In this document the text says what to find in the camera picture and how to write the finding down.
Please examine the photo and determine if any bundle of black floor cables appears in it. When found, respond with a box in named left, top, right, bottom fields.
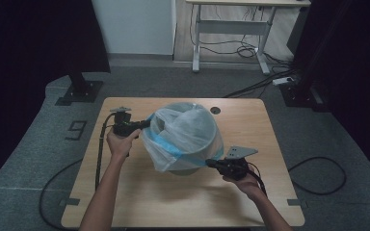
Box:
left=189, top=4, right=301, bottom=99

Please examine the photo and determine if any black stand base left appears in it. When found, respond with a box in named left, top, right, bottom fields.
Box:
left=55, top=70, right=104, bottom=107

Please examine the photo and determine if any white partition panel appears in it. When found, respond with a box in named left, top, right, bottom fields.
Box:
left=91, top=0, right=177, bottom=56

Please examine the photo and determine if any white desk frame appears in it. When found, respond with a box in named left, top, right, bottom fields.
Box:
left=185, top=0, right=312, bottom=75

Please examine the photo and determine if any black stand with base plate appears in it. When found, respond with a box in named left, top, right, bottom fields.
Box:
left=278, top=32, right=331, bottom=114

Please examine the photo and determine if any person's right hand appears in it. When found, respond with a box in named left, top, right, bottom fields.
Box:
left=223, top=172, right=264, bottom=201

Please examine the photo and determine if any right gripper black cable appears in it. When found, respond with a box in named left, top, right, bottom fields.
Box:
left=245, top=156, right=347, bottom=197

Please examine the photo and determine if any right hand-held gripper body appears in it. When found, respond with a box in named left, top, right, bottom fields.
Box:
left=220, top=145, right=259, bottom=181

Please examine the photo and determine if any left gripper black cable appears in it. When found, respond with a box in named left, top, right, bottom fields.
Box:
left=39, top=114, right=117, bottom=230

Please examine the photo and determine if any white garbage bag blue band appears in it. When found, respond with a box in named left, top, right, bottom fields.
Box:
left=141, top=101, right=225, bottom=173

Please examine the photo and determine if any dark curtain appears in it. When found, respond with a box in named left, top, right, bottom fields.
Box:
left=293, top=0, right=370, bottom=187
left=0, top=0, right=111, bottom=193

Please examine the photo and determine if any white power strip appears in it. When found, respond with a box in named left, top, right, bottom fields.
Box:
left=272, top=76, right=295, bottom=87

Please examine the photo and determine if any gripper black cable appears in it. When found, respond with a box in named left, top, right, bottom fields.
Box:
left=39, top=114, right=117, bottom=230
left=245, top=156, right=347, bottom=197

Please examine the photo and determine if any person's left hand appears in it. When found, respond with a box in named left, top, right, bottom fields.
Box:
left=106, top=128, right=143, bottom=160

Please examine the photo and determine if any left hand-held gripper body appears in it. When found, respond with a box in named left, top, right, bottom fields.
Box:
left=109, top=106, right=143, bottom=138

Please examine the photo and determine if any green plastic trash can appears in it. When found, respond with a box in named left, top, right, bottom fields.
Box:
left=147, top=102, right=225, bottom=176

